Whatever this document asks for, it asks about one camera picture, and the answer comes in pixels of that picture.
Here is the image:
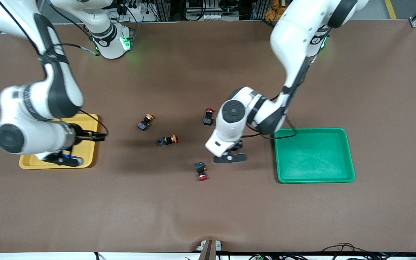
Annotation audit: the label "yellow plastic tray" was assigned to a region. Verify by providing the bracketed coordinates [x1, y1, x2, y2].
[19, 113, 99, 169]

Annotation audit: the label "aluminium frame post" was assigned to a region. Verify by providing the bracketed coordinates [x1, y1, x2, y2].
[251, 0, 268, 20]
[154, 0, 170, 22]

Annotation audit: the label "brown table mat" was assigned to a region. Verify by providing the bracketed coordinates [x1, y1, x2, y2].
[0, 20, 416, 253]

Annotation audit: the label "white power strip with plugs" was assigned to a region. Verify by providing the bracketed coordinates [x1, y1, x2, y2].
[120, 0, 160, 23]

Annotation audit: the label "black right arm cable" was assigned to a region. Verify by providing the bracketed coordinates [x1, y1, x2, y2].
[0, 0, 108, 137]

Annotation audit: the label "black cable bundle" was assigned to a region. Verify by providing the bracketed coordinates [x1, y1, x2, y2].
[320, 243, 416, 260]

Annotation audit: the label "green plastic tray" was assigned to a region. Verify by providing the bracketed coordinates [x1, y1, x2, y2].
[273, 127, 356, 184]

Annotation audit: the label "metal table edge bracket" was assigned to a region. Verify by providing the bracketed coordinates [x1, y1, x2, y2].
[195, 239, 223, 260]

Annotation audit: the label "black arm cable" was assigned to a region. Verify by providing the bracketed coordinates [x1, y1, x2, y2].
[0, 0, 108, 137]
[244, 29, 333, 139]

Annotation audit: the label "long white power strip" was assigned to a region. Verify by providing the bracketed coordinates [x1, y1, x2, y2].
[186, 12, 239, 21]

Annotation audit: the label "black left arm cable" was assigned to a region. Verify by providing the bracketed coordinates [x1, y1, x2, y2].
[244, 29, 333, 139]

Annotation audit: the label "yellow push button blue block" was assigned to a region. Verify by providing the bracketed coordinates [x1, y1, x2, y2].
[158, 135, 178, 147]
[137, 114, 154, 131]

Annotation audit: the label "orange snack bags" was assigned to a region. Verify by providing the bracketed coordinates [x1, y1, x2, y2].
[265, 0, 284, 20]

